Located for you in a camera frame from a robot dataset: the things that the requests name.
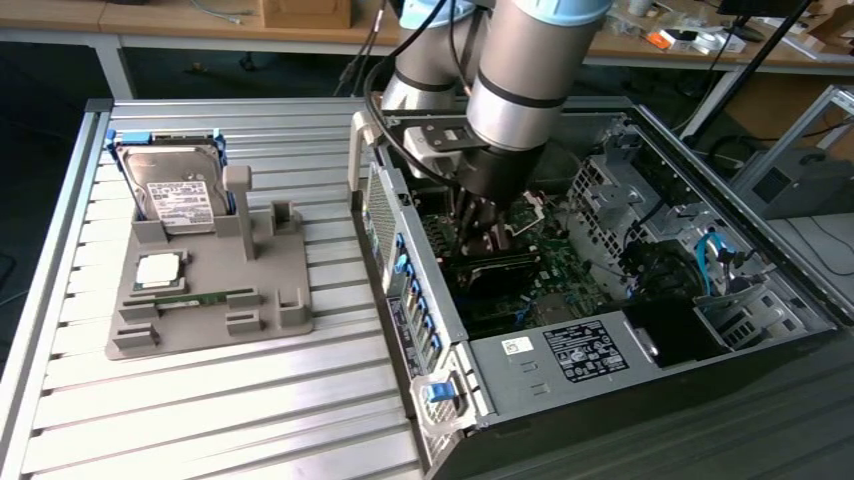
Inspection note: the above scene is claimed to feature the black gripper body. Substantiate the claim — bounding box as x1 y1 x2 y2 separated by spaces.
457 142 547 207

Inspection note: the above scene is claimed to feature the metal socket cover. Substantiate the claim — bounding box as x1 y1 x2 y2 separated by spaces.
509 191 549 235

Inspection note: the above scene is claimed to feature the silver perforated disk bay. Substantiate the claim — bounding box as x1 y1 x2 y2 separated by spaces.
565 119 715 241

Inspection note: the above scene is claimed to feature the installed RAM stick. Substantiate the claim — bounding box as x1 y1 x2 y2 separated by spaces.
443 248 543 265

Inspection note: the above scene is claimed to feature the green motherboard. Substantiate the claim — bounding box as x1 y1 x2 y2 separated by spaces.
416 192 612 339

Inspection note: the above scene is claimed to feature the silver chipset heatsink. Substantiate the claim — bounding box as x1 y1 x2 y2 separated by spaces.
536 294 579 324

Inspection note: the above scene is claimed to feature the grey power supply unit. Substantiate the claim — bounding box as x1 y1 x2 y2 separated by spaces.
465 309 660 416

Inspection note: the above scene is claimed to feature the black plastic shroud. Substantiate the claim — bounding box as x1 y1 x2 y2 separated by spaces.
623 294 728 369

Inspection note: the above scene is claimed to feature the small white box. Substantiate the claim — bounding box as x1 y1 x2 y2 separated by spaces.
692 32 746 54

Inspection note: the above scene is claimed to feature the brown cardboard box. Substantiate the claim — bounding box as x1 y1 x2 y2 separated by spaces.
258 0 353 30

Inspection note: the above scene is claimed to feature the grey computer tower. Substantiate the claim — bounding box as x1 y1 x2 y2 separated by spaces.
730 144 854 221

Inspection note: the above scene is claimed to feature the black slanted pole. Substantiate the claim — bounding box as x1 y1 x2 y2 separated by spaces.
677 0 816 144

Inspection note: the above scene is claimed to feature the black monitor with stand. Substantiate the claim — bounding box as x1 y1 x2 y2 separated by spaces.
716 0 802 44

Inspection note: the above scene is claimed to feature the grey metal disk bay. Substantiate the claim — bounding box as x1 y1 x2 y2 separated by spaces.
692 279 812 351

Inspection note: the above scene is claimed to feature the grey parts rack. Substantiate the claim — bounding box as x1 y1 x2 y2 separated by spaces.
104 164 316 362

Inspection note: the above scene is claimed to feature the open black PC case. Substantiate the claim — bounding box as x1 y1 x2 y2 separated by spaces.
349 96 854 480

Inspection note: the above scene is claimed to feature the green RAM stick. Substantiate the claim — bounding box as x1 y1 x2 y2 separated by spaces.
153 292 232 309

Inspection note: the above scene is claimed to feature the silver CPU chip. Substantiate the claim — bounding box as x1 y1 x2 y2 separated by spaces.
132 252 188 292

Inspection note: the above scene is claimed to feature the brown cardboard piece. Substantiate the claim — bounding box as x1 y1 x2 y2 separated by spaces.
806 4 854 51

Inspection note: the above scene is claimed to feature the long wooden desk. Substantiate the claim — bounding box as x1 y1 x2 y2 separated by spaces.
0 0 854 101

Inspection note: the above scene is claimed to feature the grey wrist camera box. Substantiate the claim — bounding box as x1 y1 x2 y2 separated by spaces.
401 124 492 179

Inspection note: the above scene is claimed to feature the black camera cable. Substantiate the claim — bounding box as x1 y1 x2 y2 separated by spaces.
363 0 485 176

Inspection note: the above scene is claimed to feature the black wire bundle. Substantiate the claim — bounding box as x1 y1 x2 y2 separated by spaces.
616 234 701 304

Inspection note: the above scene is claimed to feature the black cable with metal plug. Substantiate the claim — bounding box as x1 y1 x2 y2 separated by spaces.
332 0 388 96

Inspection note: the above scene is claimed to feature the light blue wire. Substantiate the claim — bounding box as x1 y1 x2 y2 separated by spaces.
696 224 735 296

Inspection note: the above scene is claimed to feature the black power wire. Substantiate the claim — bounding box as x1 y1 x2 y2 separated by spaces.
716 242 779 294

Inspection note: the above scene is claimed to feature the hard disk with blue bracket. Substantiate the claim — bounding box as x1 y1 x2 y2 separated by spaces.
105 128 232 236

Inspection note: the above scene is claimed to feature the aluminium profile frame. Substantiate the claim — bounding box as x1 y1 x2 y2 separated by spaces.
766 84 854 166

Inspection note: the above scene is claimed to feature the light grey coiled cable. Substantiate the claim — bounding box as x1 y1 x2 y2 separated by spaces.
189 0 258 24

